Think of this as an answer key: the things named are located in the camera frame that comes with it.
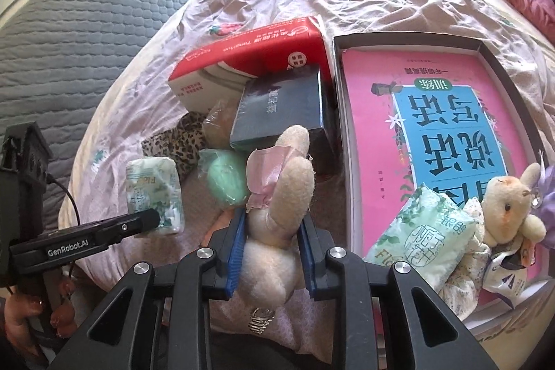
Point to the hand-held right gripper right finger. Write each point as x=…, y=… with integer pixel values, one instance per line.
x=308, y=257

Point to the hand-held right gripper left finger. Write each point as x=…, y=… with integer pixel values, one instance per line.
x=236, y=253

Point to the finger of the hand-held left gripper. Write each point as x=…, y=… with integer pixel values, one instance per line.
x=138, y=221

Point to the green tissue packet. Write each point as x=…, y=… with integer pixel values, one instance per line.
x=151, y=188
x=416, y=235

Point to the plush rabbit with pink ribbon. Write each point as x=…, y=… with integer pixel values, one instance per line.
x=277, y=196

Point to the leopard print scrunchie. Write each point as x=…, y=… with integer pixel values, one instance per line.
x=182, y=144

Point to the beige sponge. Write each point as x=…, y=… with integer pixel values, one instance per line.
x=219, y=125

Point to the white printed plastic packet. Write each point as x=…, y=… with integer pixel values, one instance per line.
x=503, y=279

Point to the plush rabbit with purple ribbon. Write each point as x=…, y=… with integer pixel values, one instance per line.
x=507, y=205

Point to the grey shallow cardboard box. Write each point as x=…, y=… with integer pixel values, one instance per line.
x=412, y=40

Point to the person's left hand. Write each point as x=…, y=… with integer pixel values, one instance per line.
x=65, y=309

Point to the mint green sponge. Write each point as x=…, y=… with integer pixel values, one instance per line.
x=225, y=179

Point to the pink book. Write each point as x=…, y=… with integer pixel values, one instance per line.
x=368, y=136

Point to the dark blue box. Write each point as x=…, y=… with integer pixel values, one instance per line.
x=277, y=101

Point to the grey quilted headboard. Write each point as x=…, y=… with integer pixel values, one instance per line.
x=86, y=27

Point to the red tissue box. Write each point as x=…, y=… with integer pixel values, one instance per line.
x=243, y=45

